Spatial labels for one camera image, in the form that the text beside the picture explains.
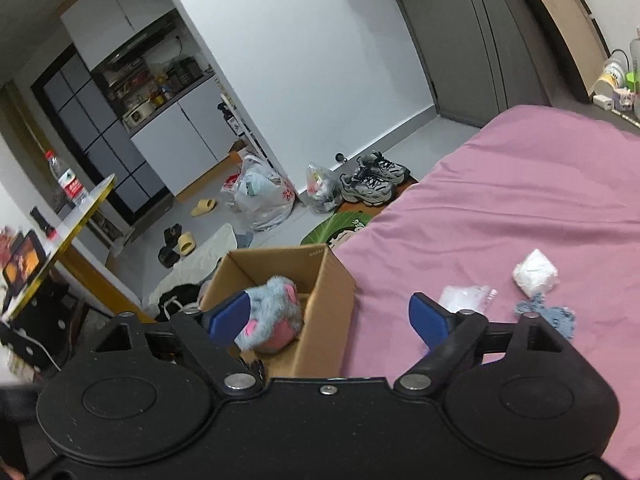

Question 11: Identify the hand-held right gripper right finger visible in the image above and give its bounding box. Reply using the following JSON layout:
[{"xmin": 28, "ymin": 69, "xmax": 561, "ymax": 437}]
[{"xmin": 394, "ymin": 291, "xmax": 567, "ymax": 396}]

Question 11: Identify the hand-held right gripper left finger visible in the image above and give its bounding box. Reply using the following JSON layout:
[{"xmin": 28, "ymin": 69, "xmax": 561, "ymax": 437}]
[{"xmin": 92, "ymin": 291, "xmax": 264, "ymax": 397}]

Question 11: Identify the clear plastic bag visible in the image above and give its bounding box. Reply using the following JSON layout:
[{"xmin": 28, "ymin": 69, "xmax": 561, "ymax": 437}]
[{"xmin": 435, "ymin": 284, "xmax": 498, "ymax": 321}]

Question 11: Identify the grey and pink plush toy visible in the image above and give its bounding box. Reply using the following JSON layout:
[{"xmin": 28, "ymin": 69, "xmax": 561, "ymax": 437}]
[{"xmin": 232, "ymin": 276, "xmax": 306, "ymax": 352}]

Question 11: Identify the brown cardboard box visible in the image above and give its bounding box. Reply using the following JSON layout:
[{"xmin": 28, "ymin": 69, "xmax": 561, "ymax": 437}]
[{"xmin": 199, "ymin": 244, "xmax": 358, "ymax": 378}]

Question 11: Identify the white tissue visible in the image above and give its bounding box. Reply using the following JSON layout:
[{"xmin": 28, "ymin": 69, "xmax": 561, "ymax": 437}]
[{"xmin": 512, "ymin": 248, "xmax": 558, "ymax": 295}]

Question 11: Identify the grey patterned sock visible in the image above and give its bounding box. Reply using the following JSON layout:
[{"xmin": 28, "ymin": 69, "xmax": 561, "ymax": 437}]
[{"xmin": 515, "ymin": 294, "xmax": 576, "ymax": 341}]

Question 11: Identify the black and white tote bag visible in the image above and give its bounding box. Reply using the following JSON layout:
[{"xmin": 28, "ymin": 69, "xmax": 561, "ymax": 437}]
[{"xmin": 157, "ymin": 284, "xmax": 201, "ymax": 321}]

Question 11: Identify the white towel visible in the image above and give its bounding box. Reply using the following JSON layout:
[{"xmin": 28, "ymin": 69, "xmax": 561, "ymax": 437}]
[{"xmin": 150, "ymin": 223, "xmax": 236, "ymax": 306}]

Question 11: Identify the green cartoon floor mat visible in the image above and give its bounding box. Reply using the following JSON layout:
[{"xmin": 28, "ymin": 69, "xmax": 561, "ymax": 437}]
[{"xmin": 300, "ymin": 180, "xmax": 418, "ymax": 248}]

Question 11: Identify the large white plastic bag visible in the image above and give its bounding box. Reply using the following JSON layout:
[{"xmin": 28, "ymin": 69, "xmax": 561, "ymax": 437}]
[{"xmin": 234, "ymin": 155, "xmax": 297, "ymax": 231}]

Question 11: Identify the grey sneaker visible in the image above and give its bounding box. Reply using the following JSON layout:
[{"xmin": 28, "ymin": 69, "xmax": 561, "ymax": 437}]
[
  {"xmin": 357, "ymin": 152, "xmax": 408, "ymax": 186},
  {"xmin": 340, "ymin": 167, "xmax": 396, "ymax": 206}
]

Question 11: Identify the small clear trash bag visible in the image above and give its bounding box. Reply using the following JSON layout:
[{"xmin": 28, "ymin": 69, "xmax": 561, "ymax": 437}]
[{"xmin": 306, "ymin": 161, "xmax": 346, "ymax": 215}]

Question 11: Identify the small open cardboard carton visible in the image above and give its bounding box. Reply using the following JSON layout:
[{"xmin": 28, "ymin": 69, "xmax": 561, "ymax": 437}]
[{"xmin": 227, "ymin": 140, "xmax": 251, "ymax": 166}]

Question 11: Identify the pink bed sheet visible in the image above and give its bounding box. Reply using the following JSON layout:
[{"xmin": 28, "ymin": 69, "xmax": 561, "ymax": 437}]
[{"xmin": 332, "ymin": 105, "xmax": 640, "ymax": 478}]

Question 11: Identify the round white yellow-legged table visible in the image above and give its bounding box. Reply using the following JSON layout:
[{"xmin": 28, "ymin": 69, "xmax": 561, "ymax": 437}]
[{"xmin": 0, "ymin": 174, "xmax": 156, "ymax": 323}]

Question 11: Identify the white narrow rack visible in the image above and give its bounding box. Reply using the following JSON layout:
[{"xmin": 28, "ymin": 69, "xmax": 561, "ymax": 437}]
[{"xmin": 220, "ymin": 92, "xmax": 273, "ymax": 171}]

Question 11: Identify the white kitchen cabinet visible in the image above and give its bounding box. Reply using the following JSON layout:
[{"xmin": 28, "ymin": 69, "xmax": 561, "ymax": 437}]
[{"xmin": 127, "ymin": 77, "xmax": 251, "ymax": 196}]

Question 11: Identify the black chair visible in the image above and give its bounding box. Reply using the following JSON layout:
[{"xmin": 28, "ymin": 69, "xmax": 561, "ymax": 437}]
[{"xmin": 0, "ymin": 280, "xmax": 86, "ymax": 376}]

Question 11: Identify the black spray bottle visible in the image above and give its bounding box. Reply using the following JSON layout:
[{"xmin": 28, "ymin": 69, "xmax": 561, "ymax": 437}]
[{"xmin": 217, "ymin": 102, "xmax": 241, "ymax": 136}]

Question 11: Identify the black red-banded bottle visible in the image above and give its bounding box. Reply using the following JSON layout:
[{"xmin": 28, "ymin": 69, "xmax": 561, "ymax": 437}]
[{"xmin": 30, "ymin": 206, "xmax": 57, "ymax": 241}]

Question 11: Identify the red label water bottle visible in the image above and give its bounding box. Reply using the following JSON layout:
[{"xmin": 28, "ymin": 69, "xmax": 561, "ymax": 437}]
[{"xmin": 44, "ymin": 150, "xmax": 88, "ymax": 206}]

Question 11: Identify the beige rice cooker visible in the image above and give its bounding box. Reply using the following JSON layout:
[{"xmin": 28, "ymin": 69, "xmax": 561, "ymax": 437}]
[{"xmin": 122, "ymin": 100, "xmax": 155, "ymax": 128}]

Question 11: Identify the black framed glass door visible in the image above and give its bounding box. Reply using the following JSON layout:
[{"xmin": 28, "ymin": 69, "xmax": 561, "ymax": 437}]
[{"xmin": 30, "ymin": 42, "xmax": 168, "ymax": 216}]

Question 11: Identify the row of kitchen bottles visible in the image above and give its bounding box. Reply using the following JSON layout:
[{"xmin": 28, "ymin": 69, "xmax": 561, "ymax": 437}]
[{"xmin": 150, "ymin": 55, "xmax": 211, "ymax": 106}]

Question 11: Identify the grey door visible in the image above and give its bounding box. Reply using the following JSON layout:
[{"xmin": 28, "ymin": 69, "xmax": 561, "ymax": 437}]
[{"xmin": 385, "ymin": 0, "xmax": 551, "ymax": 126}]

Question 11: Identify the large clear water jug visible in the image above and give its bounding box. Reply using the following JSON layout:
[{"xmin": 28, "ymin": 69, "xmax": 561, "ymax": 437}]
[{"xmin": 627, "ymin": 35, "xmax": 640, "ymax": 121}]

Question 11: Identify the dark framed board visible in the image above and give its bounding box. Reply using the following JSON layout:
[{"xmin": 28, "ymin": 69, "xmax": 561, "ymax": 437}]
[{"xmin": 500, "ymin": 0, "xmax": 616, "ymax": 106}]

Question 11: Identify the white cable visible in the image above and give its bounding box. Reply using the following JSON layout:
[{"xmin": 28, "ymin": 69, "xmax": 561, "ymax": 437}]
[{"xmin": 27, "ymin": 337, "xmax": 62, "ymax": 372}]

